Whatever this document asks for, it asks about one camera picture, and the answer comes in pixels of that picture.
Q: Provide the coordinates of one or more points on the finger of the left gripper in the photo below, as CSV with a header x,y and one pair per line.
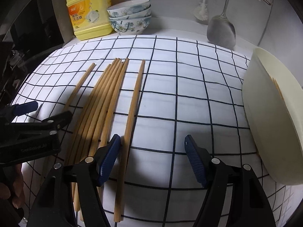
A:
x,y
9,113
55,122

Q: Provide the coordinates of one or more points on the yellow dish soap bottle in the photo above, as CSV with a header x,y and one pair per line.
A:
x,y
89,18

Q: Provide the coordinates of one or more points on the cream plastic basin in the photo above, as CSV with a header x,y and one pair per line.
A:
x,y
276,125

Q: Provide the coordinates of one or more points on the bottom floral ceramic bowl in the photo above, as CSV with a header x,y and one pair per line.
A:
x,y
130,26

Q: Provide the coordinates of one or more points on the left human hand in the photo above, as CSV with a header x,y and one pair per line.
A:
x,y
12,186

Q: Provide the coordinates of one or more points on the white dish brush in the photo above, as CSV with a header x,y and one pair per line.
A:
x,y
201,11

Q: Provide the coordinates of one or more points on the steel spatula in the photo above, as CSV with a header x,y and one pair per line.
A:
x,y
221,31

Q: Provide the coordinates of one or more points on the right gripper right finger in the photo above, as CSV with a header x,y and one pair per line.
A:
x,y
213,175

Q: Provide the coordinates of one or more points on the top floral ceramic bowl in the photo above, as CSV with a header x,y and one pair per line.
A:
x,y
128,8

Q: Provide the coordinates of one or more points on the floral ceramic bowl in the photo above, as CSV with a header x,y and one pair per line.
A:
x,y
128,8
130,26
145,13

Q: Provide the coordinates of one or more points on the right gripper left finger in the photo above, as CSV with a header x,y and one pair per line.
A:
x,y
91,173

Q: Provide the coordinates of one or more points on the wooden chopstick bundle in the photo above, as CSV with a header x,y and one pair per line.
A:
x,y
91,125
100,111
79,131
108,121
105,111

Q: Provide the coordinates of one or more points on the black white checkered cloth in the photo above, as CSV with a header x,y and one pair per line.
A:
x,y
188,87

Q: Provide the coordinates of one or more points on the middle floral ceramic bowl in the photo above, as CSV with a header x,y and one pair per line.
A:
x,y
145,13

